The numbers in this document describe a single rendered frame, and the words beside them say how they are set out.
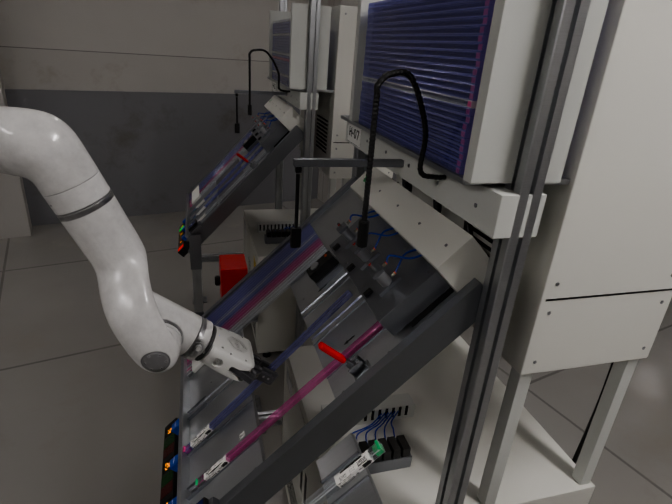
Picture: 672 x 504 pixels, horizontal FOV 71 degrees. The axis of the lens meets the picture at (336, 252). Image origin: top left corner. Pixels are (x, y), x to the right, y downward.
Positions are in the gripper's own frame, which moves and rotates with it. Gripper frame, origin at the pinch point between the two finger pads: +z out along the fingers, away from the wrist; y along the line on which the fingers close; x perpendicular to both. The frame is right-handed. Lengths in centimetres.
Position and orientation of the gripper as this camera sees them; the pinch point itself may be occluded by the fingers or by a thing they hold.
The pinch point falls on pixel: (265, 372)
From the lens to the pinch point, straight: 104.5
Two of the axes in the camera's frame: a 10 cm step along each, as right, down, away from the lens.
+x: -6.3, 7.6, 1.6
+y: -2.7, -4.0, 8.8
